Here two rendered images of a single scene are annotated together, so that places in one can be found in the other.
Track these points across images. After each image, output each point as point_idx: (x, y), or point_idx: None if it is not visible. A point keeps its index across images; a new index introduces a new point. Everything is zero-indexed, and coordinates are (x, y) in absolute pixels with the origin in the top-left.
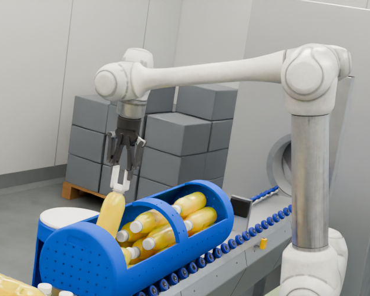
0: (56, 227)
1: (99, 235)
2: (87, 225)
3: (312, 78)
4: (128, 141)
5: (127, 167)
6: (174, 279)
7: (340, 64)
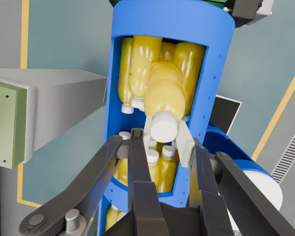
0: (254, 172)
1: (145, 5)
2: (177, 17)
3: None
4: (138, 218)
5: (141, 140)
6: None
7: None
